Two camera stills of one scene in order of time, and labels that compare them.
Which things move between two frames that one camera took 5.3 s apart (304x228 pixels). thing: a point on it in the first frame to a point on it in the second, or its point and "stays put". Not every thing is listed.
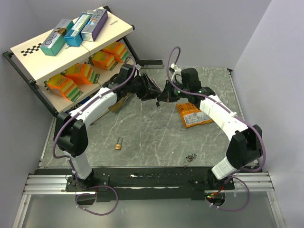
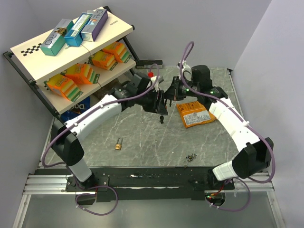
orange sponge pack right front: x=101 y=59 stays put
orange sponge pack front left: x=62 y=85 stays put
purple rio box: x=90 y=31 stays put
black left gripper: x=147 y=93 to x=157 y=106
